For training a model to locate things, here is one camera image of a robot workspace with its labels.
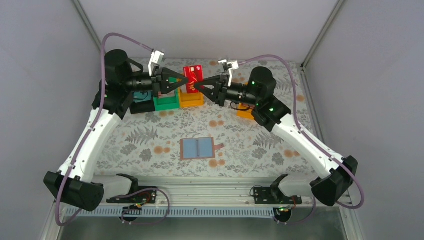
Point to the aluminium mounting rail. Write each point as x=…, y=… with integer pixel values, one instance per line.
x=199, y=197

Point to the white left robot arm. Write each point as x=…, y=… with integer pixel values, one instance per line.
x=74, y=182

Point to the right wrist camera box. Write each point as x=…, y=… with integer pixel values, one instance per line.
x=228, y=69

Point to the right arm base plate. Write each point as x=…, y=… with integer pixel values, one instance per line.
x=266, y=196

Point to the red VIP credit card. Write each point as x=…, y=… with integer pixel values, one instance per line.
x=194, y=74

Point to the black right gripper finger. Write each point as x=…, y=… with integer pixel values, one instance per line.
x=217, y=79
x=209, y=90

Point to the yellow storage bin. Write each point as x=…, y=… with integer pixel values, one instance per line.
x=187, y=100

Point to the black storage bin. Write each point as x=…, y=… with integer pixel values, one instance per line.
x=143, y=102

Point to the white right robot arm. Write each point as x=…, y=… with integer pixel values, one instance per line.
x=334, y=172

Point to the floral tablecloth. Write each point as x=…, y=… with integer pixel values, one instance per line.
x=148, y=144

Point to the orange storage bin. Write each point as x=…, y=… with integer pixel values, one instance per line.
x=245, y=111

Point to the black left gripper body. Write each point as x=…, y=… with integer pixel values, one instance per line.
x=157, y=84

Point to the green storage bin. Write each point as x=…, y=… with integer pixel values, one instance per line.
x=168, y=101

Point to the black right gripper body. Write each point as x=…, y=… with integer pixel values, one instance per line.
x=224, y=90

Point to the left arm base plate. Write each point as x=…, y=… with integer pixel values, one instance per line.
x=145, y=197

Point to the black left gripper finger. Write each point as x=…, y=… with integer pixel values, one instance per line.
x=168, y=86
x=166, y=74

